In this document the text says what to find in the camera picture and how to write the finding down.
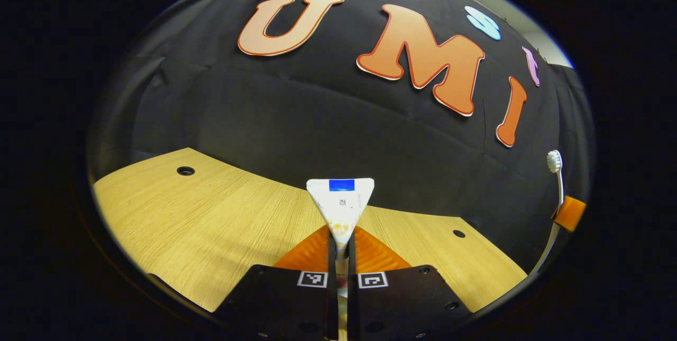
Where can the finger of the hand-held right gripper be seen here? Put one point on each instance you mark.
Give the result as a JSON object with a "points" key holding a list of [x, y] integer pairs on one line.
{"points": [[571, 213]]}

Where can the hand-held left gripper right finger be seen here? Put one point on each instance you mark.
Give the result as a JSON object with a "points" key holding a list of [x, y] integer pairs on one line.
{"points": [[402, 298]]}

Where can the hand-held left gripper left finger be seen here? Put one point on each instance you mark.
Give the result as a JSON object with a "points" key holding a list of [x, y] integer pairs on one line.
{"points": [[275, 298]]}

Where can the white toothbrush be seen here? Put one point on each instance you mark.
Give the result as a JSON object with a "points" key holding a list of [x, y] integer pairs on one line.
{"points": [[555, 162]]}

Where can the white toothpaste tube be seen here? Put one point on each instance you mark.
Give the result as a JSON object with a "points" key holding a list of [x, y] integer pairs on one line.
{"points": [[341, 209]]}

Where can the wooden desktop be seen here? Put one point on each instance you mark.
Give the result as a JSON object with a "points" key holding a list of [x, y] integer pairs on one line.
{"points": [[211, 224]]}

